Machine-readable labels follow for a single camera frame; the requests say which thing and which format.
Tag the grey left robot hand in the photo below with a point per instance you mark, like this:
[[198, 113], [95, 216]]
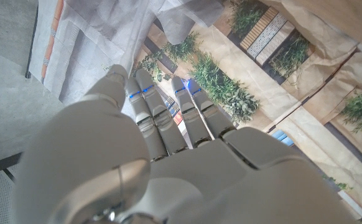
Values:
[[137, 174]]

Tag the clear plastic pipette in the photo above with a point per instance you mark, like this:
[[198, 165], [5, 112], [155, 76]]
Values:
[[134, 40]]

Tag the printed fabric backdrop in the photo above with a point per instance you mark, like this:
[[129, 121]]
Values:
[[246, 77]]

